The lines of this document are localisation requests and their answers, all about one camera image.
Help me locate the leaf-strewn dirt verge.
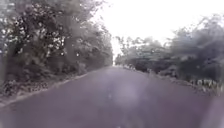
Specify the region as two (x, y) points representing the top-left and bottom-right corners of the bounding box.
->
(0, 66), (104, 108)

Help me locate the row of trees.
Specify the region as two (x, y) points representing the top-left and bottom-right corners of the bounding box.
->
(0, 0), (114, 98)
(114, 14), (224, 88)

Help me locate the overgrown grass verge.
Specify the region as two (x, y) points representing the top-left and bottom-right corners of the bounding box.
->
(123, 65), (224, 98)

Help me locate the grey asphalt road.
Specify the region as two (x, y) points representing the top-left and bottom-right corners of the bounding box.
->
(0, 65), (224, 128)

